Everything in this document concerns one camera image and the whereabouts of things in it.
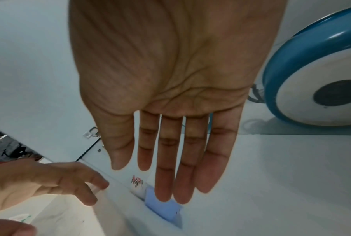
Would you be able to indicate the small lavender bowl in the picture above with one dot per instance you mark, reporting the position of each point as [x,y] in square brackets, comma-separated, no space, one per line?
[162,209]

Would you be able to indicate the blue pan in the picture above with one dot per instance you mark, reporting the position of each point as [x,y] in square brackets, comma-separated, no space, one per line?
[303,87]

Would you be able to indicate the white floral bowl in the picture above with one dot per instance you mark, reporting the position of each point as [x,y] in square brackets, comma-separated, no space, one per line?
[138,184]

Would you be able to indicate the metal cabinet hinge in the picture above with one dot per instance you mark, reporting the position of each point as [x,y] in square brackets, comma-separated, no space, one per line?
[92,132]

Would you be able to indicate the person's right hand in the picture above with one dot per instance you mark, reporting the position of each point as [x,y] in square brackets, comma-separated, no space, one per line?
[175,60]

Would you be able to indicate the person's left hand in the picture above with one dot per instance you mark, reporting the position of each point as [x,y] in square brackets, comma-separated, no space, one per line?
[29,184]

